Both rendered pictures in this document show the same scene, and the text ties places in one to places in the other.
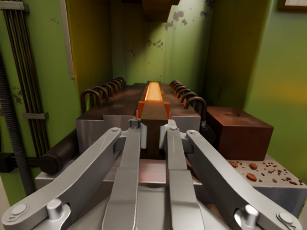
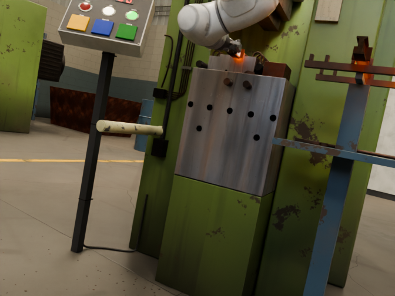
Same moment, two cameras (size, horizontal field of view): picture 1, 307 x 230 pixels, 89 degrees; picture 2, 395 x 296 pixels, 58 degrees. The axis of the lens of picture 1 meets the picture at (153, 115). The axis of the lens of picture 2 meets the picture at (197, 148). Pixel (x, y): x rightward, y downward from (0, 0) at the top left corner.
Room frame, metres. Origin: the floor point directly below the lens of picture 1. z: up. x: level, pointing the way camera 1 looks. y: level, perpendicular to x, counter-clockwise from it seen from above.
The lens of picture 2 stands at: (-1.12, -0.51, 0.71)
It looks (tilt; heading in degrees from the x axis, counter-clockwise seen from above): 5 degrees down; 24
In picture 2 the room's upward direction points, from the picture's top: 11 degrees clockwise
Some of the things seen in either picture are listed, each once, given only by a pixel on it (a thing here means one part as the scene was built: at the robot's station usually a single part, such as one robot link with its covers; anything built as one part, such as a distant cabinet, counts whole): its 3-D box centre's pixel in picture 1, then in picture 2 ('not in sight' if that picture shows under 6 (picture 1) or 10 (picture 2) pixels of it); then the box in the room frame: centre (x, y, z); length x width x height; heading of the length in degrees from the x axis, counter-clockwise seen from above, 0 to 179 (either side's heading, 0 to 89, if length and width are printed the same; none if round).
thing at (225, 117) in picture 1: (228, 129); (277, 73); (0.29, -0.15, 0.95); 0.12 x 0.09 x 0.07; 0
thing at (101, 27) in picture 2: not in sight; (102, 28); (0.03, 0.53, 1.01); 0.07 x 0.05 x 0.07; 115
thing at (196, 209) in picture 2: not in sight; (227, 227); (0.45, -0.03, 0.23); 0.56 x 0.38 x 0.47; 0
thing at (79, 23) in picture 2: not in sight; (78, 23); (-0.01, 0.62, 1.01); 0.07 x 0.05 x 0.07; 115
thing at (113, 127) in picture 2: not in sight; (134, 128); (0.14, 0.37, 0.62); 0.44 x 0.05 x 0.05; 0
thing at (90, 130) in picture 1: (145, 103); (245, 73); (0.44, 0.03, 0.96); 0.42 x 0.20 x 0.09; 0
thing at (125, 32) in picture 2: not in sight; (126, 32); (0.07, 0.44, 1.01); 0.07 x 0.05 x 0.07; 115
